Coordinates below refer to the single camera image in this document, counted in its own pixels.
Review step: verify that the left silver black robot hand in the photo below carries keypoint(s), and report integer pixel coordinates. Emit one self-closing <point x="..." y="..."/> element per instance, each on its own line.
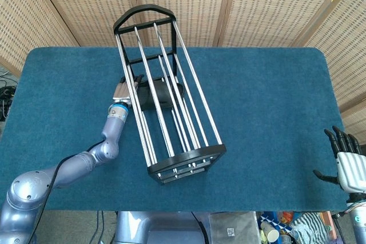
<point x="121" y="91"/>

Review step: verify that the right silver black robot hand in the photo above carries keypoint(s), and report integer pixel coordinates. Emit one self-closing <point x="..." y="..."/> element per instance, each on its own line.
<point x="353" y="172"/>

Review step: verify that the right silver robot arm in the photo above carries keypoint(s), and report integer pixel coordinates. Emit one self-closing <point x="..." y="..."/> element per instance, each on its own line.
<point x="360" y="218"/>

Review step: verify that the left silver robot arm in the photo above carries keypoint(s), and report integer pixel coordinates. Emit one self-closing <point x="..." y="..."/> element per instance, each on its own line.
<point x="68" y="167"/>

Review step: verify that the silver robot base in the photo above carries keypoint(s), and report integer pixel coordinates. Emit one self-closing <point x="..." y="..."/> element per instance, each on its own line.
<point x="148" y="228"/>

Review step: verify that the black and chrome wire rack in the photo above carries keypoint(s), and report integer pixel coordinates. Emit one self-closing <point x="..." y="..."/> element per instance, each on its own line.
<point x="187" y="156"/>

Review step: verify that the black white striped cloth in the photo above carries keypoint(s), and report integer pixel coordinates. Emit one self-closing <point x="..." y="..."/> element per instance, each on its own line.
<point x="310" y="224"/>

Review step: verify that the blue white patterned bag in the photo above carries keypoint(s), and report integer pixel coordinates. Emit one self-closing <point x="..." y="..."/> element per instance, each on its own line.
<point x="271" y="217"/>

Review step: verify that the white paper cup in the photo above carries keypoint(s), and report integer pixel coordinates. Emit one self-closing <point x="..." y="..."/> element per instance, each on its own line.
<point x="270" y="232"/>

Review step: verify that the blue carpet table cover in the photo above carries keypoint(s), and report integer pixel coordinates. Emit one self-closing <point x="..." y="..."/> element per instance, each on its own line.
<point x="257" y="112"/>

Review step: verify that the grey bag with QR label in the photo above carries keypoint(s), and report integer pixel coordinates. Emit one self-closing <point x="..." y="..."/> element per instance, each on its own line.
<point x="231" y="228"/>

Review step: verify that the woven rattan folding screen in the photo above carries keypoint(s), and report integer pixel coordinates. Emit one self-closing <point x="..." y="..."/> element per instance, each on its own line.
<point x="271" y="7"/>

